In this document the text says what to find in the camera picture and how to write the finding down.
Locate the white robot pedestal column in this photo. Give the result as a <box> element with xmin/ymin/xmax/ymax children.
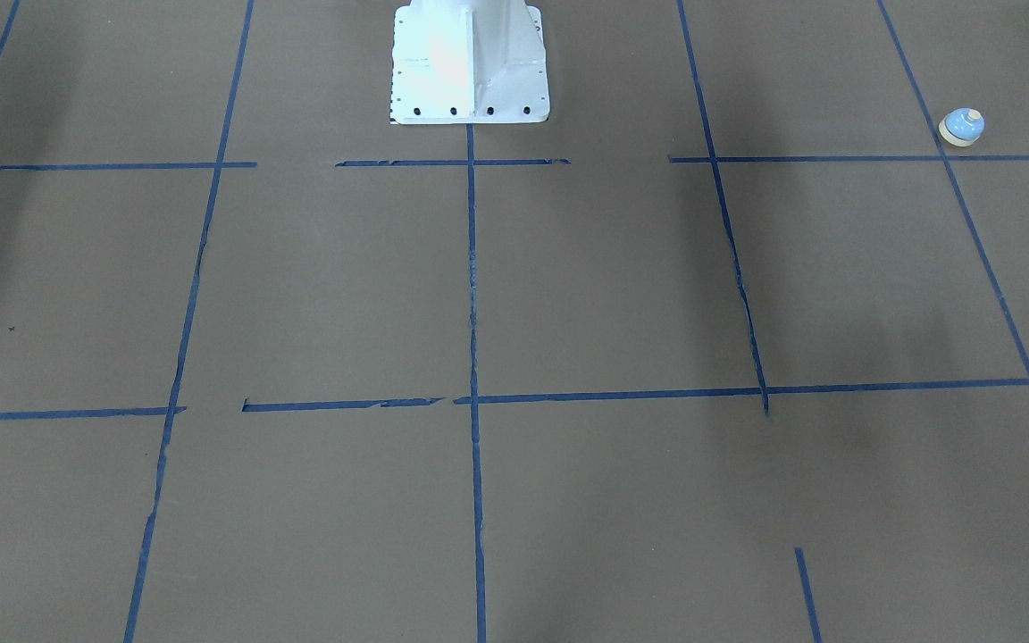
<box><xmin>389</xmin><ymin>1</ymin><xmax>551</xmax><ymax>126</ymax></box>

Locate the blue service bell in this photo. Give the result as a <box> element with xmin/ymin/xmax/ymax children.
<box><xmin>938</xmin><ymin>107</ymin><xmax>987</xmax><ymax>147</ymax></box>

